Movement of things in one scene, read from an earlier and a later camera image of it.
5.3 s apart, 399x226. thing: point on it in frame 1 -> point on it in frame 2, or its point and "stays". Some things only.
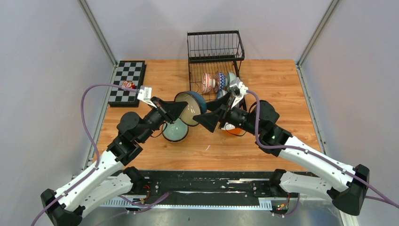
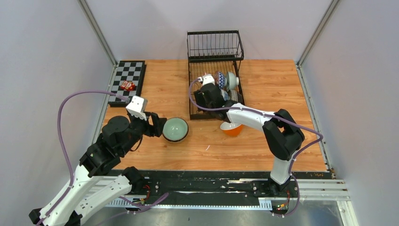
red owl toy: [129, 84] stays
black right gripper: [209, 121] -> [199, 97]
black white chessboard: [132, 71] stays
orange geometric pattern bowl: [221, 81] stays
